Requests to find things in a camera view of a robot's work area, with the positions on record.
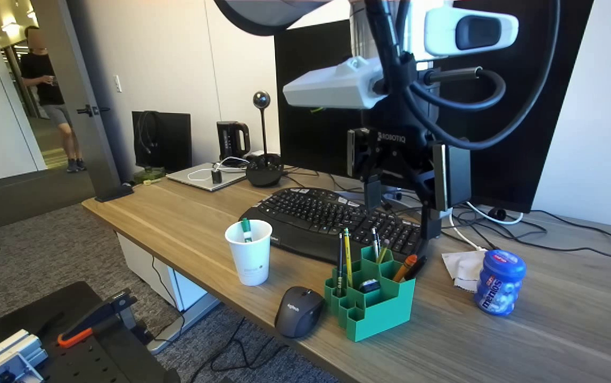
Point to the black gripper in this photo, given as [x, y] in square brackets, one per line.
[390, 152]

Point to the yellow pencil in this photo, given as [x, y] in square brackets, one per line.
[385, 254]
[348, 252]

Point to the green honeycomb pencil holder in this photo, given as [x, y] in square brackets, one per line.
[372, 310]

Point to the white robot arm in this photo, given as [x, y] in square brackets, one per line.
[472, 32]

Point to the dark blue pencil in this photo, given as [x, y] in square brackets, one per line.
[339, 257]

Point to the white paper cup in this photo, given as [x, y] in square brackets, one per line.
[249, 256]

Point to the dark pen silver clip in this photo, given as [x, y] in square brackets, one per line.
[378, 241]

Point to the orange marker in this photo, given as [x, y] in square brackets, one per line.
[403, 269]

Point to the white paper tissue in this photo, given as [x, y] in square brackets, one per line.
[460, 269]

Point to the black computer keyboard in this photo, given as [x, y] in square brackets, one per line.
[318, 220]

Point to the blue gum jar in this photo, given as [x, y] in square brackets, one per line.
[502, 282]

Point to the black webcam on stand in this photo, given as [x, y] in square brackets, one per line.
[265, 171]

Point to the black computer mouse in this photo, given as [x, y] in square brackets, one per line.
[298, 310]

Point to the green marker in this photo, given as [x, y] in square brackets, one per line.
[245, 227]

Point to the black computer monitor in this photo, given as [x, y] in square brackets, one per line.
[546, 141]

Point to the black electric kettle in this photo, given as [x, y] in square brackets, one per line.
[233, 141]

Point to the small black adapter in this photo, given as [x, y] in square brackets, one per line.
[216, 176]

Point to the silver laptop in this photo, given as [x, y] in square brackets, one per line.
[202, 176]

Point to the black flat panel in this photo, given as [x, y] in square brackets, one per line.
[162, 138]

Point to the green flat object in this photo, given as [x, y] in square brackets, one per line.
[150, 175]

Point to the white drawer cabinet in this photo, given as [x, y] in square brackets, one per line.
[157, 273]

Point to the grey door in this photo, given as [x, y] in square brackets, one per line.
[83, 70]

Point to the black perforated board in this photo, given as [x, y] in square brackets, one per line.
[72, 357]

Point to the person in black shirt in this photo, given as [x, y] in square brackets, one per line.
[46, 76]

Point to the silver wrist camera bar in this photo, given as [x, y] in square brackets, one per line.
[334, 85]

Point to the white light switch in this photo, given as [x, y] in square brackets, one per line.
[117, 84]

